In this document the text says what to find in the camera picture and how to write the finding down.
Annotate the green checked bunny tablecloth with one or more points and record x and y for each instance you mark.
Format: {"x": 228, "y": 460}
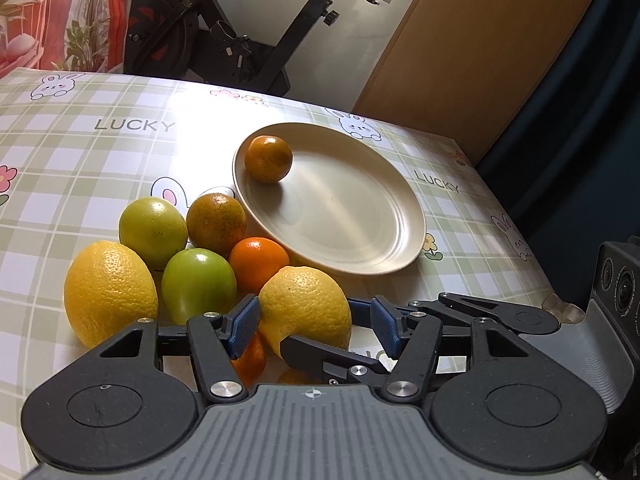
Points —
{"x": 75, "y": 170}

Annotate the cream round plate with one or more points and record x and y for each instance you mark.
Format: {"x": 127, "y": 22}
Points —
{"x": 340, "y": 210}

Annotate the small orange tangerine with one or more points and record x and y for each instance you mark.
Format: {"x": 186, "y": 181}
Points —
{"x": 292, "y": 377}
{"x": 252, "y": 360}

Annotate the yellow-green round fruit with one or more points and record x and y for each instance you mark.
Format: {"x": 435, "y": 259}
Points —
{"x": 150, "y": 230}

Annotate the black exercise bike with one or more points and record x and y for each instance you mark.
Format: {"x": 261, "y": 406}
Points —
{"x": 170, "y": 25}

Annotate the large oval yellow lemon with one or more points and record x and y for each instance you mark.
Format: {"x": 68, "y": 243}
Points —
{"x": 110, "y": 290}

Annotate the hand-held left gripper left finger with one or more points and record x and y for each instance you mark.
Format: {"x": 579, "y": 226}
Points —
{"x": 242, "y": 327}

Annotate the dark blue cloth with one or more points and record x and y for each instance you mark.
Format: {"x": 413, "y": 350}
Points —
{"x": 575, "y": 135}

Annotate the wooden cabinet panel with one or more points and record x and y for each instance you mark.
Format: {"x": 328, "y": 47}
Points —
{"x": 465, "y": 45}

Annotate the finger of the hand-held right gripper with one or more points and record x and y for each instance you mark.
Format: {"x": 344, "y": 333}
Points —
{"x": 450, "y": 305}
{"x": 320, "y": 355}

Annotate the shiny green round fruit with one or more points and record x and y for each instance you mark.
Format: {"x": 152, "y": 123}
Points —
{"x": 197, "y": 285}

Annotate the green-tinged tangerine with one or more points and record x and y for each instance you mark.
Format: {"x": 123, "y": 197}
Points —
{"x": 215, "y": 222}
{"x": 267, "y": 157}

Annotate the bright orange tangerine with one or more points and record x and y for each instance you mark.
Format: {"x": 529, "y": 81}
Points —
{"x": 257, "y": 262}

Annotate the round yellow lemon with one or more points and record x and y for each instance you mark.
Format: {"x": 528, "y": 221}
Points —
{"x": 305, "y": 305}

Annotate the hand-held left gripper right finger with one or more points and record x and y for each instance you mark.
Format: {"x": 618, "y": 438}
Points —
{"x": 389, "y": 327}

